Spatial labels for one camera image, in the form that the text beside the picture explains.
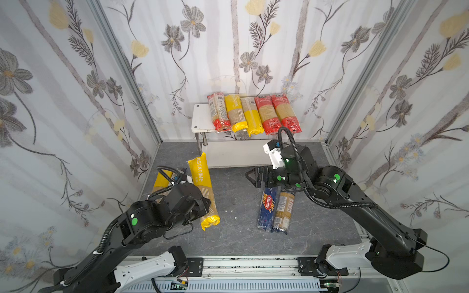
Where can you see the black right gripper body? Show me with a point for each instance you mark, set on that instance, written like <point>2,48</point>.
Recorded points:
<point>267,176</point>

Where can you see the blue Barilla spaghetti pack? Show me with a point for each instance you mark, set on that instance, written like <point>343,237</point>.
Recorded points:
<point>267,209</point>

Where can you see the long yellow Pastatime bag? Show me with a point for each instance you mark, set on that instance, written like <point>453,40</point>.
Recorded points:
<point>201,178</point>

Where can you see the short yellow Pastatime bag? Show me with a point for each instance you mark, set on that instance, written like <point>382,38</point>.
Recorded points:
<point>235,113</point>

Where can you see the red spaghetti bag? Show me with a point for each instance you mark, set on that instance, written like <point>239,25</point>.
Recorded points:
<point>285,113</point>
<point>268,115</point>

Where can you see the red slim spaghetti pack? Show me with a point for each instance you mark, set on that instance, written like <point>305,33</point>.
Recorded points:
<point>218,112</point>

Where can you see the yellow pasta bag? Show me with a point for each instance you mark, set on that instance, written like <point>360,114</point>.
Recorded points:
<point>161,181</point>

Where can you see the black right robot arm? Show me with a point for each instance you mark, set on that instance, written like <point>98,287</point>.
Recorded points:
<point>394,248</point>

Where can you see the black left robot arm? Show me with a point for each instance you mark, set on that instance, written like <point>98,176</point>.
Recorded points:
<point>180,203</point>

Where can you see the white two-tier metal shelf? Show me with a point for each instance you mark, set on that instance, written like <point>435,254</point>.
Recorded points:
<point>228,153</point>

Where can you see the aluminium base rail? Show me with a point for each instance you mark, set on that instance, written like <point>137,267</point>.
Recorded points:
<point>245,274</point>

